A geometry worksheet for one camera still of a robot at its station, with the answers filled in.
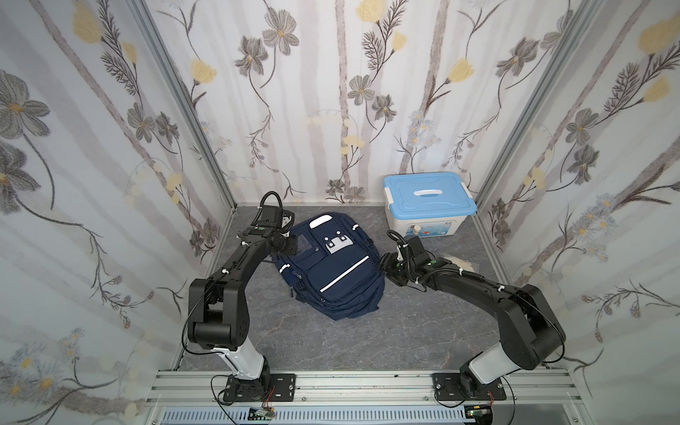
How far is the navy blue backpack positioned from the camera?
0.90 metres

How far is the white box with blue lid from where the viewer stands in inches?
39.1

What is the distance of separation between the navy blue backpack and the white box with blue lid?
174mm
